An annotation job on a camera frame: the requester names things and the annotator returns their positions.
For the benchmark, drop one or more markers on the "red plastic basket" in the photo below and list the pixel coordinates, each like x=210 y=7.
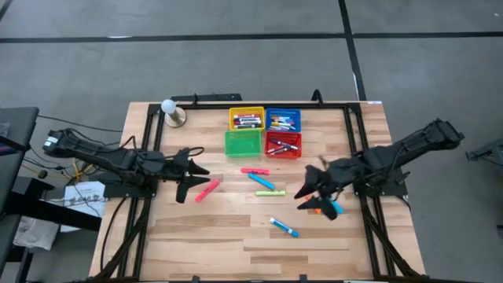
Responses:
x=292 y=154

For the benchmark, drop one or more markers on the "black frame clamp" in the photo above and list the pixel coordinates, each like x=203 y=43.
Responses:
x=195 y=100
x=195 y=279
x=316 y=96
x=303 y=278

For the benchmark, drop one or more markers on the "white bulb brass lamp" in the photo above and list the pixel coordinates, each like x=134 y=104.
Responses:
x=175 y=117

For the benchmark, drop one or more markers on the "orange highlighter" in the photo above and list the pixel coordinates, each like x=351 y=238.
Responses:
x=316 y=211

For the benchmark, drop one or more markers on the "black power strip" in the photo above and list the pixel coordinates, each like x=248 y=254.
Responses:
x=220 y=96

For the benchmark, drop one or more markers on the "green plastic basket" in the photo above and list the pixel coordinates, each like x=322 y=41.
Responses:
x=243 y=143

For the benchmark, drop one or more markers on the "yellow-capped thin marker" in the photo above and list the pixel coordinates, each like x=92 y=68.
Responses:
x=277 y=125

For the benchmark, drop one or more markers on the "yellow plastic basket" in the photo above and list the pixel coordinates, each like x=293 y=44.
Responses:
x=247 y=110

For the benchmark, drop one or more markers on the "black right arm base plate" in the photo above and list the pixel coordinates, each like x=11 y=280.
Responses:
x=397 y=188

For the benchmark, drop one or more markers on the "white crumpled cloth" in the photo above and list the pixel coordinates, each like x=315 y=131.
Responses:
x=35 y=234

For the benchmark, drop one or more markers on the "yellow-green highlighter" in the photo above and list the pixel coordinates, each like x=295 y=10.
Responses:
x=271 y=193

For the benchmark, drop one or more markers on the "pink highlighter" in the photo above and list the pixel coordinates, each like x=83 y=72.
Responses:
x=207 y=190
x=255 y=171

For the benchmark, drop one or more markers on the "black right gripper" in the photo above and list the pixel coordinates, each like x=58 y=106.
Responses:
x=334 y=177

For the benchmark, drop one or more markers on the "white paper sheet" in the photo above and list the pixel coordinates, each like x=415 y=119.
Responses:
x=84 y=200

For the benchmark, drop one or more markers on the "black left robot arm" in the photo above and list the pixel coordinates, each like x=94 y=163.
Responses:
x=110 y=157

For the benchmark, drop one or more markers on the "blue plastic basket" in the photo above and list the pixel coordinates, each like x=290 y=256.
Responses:
x=297 y=113

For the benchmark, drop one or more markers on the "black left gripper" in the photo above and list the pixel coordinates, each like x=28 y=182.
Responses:
x=181 y=169

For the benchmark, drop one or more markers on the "blue-capped thin marker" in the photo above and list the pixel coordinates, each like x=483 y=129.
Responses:
x=288 y=126

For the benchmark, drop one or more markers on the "green-capped thin marker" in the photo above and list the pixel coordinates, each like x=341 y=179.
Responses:
x=283 y=151

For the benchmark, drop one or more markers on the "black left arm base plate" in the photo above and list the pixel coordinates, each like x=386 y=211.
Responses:
x=129 y=192

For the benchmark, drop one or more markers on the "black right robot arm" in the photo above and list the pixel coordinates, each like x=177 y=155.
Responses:
x=393 y=153

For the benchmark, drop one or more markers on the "black side desk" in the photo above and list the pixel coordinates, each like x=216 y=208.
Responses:
x=15 y=129

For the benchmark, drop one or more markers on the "dark green Expo marker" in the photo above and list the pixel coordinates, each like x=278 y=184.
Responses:
x=247 y=124

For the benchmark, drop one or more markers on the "light blue highlighter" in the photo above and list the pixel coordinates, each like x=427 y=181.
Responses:
x=339 y=207
x=261 y=181

